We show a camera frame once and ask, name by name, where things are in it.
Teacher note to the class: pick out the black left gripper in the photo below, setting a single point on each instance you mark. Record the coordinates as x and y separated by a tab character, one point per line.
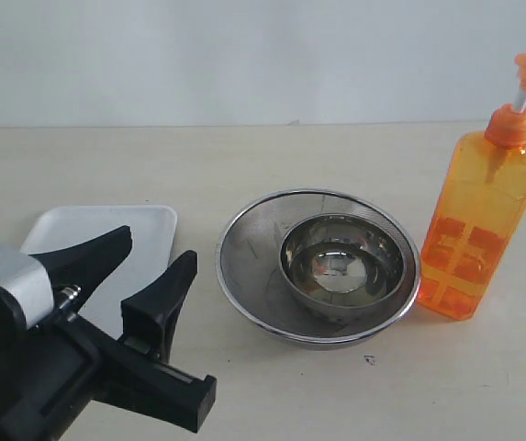
48	378

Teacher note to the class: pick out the orange pump soap bottle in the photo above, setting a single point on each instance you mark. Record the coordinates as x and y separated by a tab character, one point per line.
482	201

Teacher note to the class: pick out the large steel mesh strainer bowl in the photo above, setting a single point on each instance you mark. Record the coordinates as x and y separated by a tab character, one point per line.
251	276

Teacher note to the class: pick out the small stainless steel bowl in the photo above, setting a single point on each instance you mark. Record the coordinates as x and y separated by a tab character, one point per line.
341	261

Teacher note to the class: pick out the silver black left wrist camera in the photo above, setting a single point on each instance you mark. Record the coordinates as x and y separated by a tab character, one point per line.
26	293

